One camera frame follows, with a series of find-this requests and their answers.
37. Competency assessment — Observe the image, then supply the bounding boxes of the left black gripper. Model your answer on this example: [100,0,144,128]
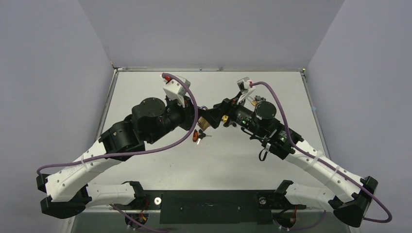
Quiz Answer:
[147,95,205,145]

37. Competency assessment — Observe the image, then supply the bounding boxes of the large brass padlock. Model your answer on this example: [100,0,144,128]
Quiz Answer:
[198,117,210,131]

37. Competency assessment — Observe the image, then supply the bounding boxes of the keys of orange padlock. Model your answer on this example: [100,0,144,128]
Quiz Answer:
[196,129,211,145]

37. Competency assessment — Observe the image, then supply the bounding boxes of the yellow padlock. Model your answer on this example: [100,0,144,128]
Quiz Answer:
[222,115,229,123]

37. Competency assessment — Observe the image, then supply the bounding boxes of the orange padlock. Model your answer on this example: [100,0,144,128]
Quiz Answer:
[192,129,199,142]

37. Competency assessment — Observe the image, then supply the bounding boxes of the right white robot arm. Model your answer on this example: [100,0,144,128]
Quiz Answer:
[199,95,378,227]

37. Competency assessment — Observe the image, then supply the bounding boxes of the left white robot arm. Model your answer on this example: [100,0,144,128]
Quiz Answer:
[36,97,201,219]

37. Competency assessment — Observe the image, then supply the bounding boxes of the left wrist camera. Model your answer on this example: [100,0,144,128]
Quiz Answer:
[161,74,187,108]

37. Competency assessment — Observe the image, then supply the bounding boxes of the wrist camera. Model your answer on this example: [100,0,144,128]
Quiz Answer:
[161,74,187,108]
[237,77,256,104]

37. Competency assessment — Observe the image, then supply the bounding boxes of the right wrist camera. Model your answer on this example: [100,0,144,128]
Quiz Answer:
[237,77,256,104]

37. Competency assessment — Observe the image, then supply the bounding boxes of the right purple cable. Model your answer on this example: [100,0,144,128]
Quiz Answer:
[249,81,394,223]

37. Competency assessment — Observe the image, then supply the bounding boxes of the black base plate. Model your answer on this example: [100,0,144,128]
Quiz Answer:
[116,190,306,224]

